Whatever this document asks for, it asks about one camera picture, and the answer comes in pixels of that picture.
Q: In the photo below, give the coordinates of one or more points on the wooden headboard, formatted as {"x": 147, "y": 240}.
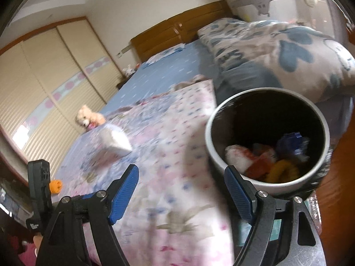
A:
{"x": 177, "y": 30}

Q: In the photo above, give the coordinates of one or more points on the white bin with black bag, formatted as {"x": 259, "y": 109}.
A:
{"x": 219, "y": 149}

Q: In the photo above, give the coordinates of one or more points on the blue floral duvet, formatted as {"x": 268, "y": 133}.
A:
{"x": 277, "y": 50}

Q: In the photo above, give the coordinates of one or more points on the pink and blue patterned blanket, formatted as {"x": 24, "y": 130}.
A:
{"x": 166, "y": 149}

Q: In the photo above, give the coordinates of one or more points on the white wall socket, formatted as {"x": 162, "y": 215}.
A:
{"x": 122, "y": 50}

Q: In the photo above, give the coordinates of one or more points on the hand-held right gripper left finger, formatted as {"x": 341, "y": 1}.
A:
{"x": 124, "y": 191}

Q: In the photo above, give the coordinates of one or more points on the small orange toy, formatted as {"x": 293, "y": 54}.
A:
{"x": 56, "y": 186}

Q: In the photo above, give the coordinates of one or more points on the beige sliding door wardrobe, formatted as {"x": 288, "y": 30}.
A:
{"x": 50, "y": 83}

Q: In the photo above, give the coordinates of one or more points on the white red toy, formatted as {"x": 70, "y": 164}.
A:
{"x": 238, "y": 156}

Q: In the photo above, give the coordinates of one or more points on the beige teddy bear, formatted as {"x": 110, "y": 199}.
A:
{"x": 87, "y": 117}

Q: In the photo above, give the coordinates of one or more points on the red snack packet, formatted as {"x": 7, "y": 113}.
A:
{"x": 262, "y": 166}

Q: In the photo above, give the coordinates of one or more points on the blue cloth item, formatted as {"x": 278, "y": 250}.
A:
{"x": 291, "y": 145}

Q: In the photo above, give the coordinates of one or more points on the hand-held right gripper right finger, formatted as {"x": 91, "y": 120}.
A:
{"x": 238, "y": 196}

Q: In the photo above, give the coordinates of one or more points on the dark wooden nightstand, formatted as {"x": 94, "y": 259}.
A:
{"x": 124, "y": 81}

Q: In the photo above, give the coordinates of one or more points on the bed with blue sheet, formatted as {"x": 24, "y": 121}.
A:
{"x": 172, "y": 70}

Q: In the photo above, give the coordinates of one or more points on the blue and white pillow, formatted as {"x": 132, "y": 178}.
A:
{"x": 163, "y": 55}

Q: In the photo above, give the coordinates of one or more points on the small white plush toy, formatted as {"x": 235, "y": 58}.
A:
{"x": 129, "y": 70}

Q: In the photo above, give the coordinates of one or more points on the orange foam fruit net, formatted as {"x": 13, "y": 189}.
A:
{"x": 281, "y": 171}

